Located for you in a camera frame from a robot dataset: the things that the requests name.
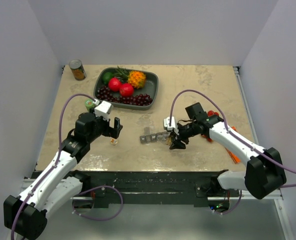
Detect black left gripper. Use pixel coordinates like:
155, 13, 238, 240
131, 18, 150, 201
87, 107, 122, 143

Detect gold bottle cap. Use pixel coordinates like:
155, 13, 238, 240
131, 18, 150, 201
110, 138, 118, 145

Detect clear pill bottle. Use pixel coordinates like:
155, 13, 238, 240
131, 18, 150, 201
157, 133, 172, 146

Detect grey weekly pill organizer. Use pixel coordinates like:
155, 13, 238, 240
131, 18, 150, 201
139, 127, 169, 145

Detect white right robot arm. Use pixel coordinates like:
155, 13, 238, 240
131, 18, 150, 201
163, 103, 286, 200

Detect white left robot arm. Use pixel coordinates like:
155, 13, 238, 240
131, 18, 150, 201
3, 112, 123, 240

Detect green lidded jar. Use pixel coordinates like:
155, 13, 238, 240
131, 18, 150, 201
85, 99, 95, 112

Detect dark purple grape bunch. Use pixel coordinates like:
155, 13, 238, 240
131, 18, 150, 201
94, 86, 153, 107

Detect red toy apple right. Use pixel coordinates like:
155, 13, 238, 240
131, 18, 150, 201
119, 83, 134, 97

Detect red toy apple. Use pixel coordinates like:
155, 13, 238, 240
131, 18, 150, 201
119, 83, 134, 97
108, 77, 122, 92

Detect grey-green plastic fruit tray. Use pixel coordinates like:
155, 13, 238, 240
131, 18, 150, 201
93, 67, 159, 111

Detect red toy apple left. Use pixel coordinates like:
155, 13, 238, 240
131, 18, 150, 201
108, 77, 122, 92

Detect red lychee fruit bunch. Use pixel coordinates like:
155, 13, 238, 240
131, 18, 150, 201
201, 110, 219, 143

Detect green toy lime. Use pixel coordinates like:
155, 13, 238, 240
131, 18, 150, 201
102, 72, 114, 85

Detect orange toy pineapple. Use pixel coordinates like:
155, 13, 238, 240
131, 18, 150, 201
114, 66, 147, 89

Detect orange snack box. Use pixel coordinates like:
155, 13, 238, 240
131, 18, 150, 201
225, 126, 241, 164

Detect tin can with orange label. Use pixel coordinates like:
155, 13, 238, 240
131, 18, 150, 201
69, 59, 86, 81

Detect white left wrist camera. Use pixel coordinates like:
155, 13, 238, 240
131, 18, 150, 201
94, 101, 113, 119

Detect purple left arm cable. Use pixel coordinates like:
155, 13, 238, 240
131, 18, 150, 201
10, 93, 100, 240

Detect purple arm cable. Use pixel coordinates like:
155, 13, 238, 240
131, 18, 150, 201
169, 89, 296, 188
10, 93, 100, 240

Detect black table front rail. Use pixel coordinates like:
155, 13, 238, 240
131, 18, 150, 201
32, 169, 241, 209

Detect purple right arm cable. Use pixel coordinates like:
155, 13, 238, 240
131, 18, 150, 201
169, 89, 296, 188

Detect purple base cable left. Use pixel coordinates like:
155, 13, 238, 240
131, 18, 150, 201
71, 184, 124, 221

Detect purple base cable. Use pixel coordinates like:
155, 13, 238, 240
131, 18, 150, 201
71, 184, 124, 221
212, 189, 243, 216

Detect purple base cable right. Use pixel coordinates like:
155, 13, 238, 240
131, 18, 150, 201
212, 189, 243, 216

